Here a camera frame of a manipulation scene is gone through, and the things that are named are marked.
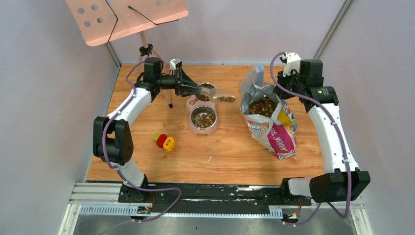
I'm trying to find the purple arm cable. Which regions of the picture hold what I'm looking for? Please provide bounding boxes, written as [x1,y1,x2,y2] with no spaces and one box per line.
[270,51,352,227]
[101,60,182,223]

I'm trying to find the pink double bowl feeder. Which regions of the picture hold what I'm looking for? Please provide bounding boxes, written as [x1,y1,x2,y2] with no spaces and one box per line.
[184,94,220,136]

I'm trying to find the brown pet food kibble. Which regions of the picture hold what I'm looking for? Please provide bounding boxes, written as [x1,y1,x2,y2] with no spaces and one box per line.
[249,96,277,118]

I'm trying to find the yellow traffic light block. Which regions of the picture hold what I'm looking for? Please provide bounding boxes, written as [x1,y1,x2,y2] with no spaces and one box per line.
[163,137,176,152]

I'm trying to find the pink music stand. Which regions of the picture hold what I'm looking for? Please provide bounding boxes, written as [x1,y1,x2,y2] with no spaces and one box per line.
[66,0,190,109]

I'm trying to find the steel bowl far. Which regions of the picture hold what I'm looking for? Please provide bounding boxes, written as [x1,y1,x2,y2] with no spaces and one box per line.
[195,83,217,102]

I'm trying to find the red toy block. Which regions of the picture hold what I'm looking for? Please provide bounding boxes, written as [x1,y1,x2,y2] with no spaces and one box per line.
[156,134,167,148]

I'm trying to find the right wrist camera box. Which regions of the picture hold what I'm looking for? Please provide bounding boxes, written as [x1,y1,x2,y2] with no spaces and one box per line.
[280,52,301,77]

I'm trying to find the green toy block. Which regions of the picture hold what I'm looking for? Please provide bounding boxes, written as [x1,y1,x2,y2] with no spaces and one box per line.
[153,134,160,142]

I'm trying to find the cat food bag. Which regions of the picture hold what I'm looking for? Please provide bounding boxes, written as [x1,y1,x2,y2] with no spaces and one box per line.
[240,84,298,159]

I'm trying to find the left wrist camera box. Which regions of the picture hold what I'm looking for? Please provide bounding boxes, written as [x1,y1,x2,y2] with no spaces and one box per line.
[169,59,183,71]

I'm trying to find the clear plastic food scoop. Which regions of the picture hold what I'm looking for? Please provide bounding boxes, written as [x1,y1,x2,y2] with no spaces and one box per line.
[210,88,236,103]

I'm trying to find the steel bowl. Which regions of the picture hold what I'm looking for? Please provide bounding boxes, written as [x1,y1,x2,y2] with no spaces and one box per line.
[190,106,217,129]
[195,83,217,102]

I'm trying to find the blue item in bubble wrap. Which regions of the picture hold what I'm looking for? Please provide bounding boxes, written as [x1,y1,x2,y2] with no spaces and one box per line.
[239,65,264,95]

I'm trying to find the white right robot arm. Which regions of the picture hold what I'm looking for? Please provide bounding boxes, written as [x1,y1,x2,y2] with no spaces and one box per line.
[274,53,370,205]

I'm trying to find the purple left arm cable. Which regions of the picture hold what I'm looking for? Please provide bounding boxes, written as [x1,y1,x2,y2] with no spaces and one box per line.
[101,60,182,223]

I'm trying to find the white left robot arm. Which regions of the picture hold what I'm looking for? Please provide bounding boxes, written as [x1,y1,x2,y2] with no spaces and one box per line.
[92,57,203,202]

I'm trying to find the steel bowl near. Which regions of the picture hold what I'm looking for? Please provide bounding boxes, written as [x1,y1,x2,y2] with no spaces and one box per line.
[190,106,217,129]

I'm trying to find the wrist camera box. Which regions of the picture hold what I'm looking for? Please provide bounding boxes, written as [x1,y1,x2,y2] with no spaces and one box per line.
[169,59,183,71]
[280,52,301,77]

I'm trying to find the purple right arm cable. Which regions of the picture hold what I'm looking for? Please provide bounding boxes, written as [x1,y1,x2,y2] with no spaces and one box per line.
[270,51,352,227]

